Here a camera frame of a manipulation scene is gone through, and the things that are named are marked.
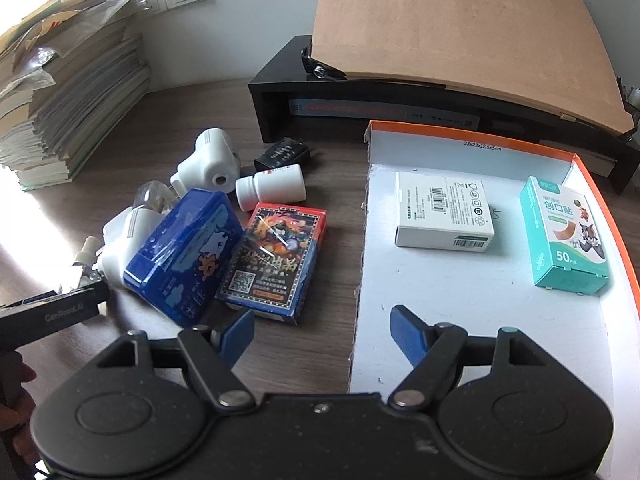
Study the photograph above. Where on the wooden drawing board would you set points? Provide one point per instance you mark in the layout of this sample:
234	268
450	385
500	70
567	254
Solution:
460	25

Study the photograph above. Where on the orange cardboard box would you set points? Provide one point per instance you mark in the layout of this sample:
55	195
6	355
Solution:
425	280

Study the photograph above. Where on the white square charger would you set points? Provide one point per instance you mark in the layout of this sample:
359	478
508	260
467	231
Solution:
115	232

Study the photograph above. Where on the person's left hand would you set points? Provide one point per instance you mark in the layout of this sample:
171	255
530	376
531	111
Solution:
22	412

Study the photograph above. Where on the playing card box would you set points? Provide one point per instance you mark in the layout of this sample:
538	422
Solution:
275	255

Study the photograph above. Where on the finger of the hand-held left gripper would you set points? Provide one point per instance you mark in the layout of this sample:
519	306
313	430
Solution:
85	291

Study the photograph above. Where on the white barcode box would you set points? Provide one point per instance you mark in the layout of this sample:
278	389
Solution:
440	205

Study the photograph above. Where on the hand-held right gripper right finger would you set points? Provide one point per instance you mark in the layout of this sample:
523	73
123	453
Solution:
404	332

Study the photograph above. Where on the white thick book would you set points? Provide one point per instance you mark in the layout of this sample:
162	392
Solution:
600	165

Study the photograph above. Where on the white pill bottle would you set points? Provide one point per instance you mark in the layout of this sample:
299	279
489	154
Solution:
272	187

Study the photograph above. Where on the black power adapter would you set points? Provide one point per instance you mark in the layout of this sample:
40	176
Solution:
280	155

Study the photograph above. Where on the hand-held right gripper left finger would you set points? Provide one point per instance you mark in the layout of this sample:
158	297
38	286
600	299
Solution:
240	332

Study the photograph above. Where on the clear plastic packet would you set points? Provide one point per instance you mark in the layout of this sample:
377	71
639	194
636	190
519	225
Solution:
152	197

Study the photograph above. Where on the black monitor riser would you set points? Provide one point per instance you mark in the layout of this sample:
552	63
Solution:
280	85

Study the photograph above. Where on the stack of books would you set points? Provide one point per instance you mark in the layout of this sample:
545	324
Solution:
65	100

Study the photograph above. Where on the blue tissue packet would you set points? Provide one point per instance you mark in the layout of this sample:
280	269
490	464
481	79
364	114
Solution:
180	255

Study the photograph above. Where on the black metal board clip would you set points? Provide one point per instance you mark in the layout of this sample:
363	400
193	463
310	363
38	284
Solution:
320	66

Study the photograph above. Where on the large white plug adapter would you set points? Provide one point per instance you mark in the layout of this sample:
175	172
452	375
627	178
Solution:
207	160

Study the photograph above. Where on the teal bandage box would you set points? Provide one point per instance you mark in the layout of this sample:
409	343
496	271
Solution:
560	230

